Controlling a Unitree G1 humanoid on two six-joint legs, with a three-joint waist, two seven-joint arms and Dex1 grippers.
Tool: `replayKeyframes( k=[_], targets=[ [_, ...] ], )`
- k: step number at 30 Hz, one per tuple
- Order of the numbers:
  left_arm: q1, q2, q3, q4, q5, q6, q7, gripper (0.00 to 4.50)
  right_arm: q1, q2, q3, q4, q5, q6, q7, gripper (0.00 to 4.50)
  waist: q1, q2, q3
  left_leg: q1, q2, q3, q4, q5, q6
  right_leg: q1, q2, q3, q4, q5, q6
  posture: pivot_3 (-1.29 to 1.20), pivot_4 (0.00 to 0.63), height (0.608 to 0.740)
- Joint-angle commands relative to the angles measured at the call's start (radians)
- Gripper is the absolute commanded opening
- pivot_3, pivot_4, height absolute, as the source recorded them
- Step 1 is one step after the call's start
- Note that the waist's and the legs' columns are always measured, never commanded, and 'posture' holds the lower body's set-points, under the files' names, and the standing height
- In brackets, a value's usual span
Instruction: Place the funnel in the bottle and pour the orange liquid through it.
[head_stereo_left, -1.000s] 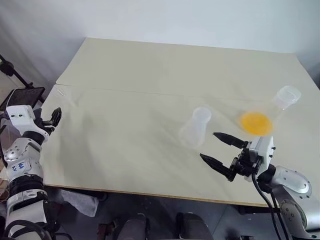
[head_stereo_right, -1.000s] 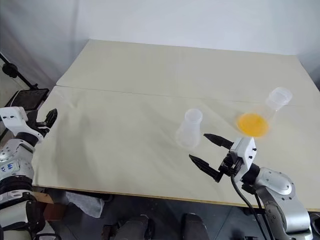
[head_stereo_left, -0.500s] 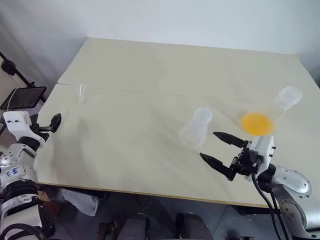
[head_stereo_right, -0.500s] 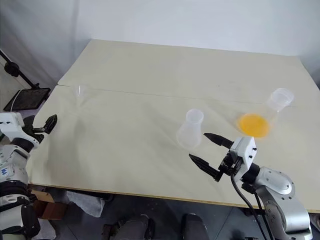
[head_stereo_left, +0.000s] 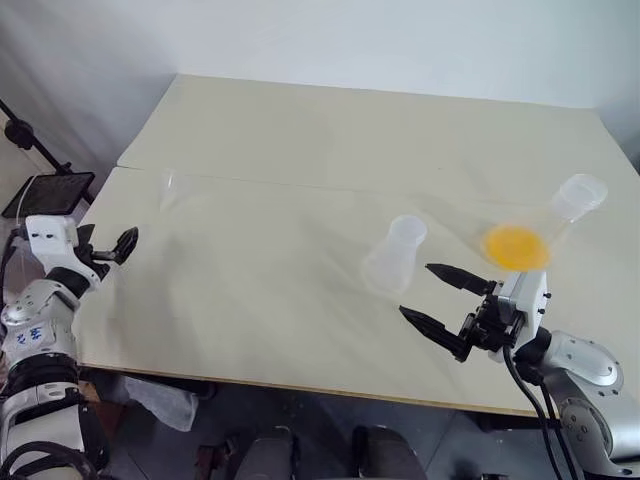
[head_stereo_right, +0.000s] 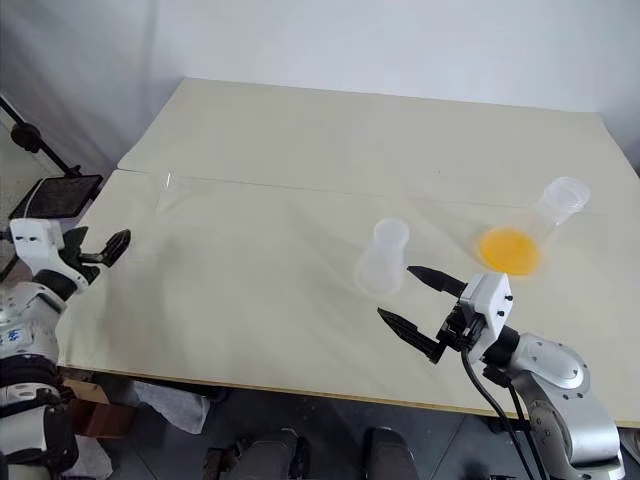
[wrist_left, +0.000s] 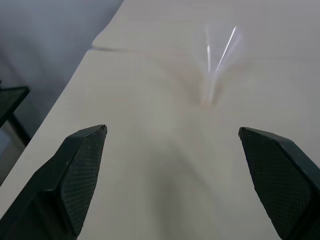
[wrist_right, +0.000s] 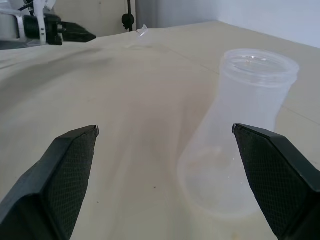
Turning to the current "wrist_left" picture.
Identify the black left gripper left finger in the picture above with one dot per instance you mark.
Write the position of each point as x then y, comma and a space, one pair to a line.
57, 190

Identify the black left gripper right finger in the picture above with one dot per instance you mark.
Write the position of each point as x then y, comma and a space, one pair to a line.
282, 180

